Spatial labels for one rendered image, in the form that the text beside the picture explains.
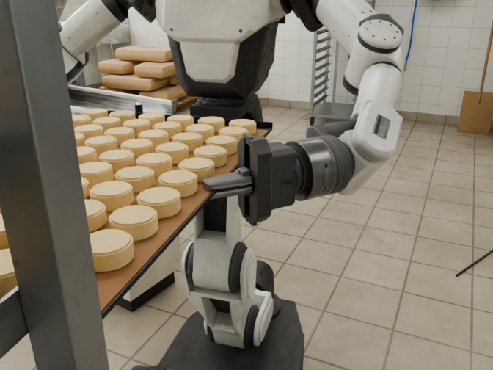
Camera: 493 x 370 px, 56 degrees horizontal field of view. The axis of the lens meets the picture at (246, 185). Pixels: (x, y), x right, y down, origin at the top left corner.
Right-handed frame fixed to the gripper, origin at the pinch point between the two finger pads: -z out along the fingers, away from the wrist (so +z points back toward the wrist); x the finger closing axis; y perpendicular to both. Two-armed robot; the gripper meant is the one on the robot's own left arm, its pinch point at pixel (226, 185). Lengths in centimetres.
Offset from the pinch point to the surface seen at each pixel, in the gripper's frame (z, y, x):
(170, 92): 157, -466, -81
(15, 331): -26.2, 26.9, 6.1
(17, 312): -25.9, 26.6, 7.1
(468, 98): 392, -246, -71
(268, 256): 89, -132, -107
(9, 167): -24.8, 27.2, 15.6
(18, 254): -25.2, 26.8, 10.7
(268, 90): 278, -444, -86
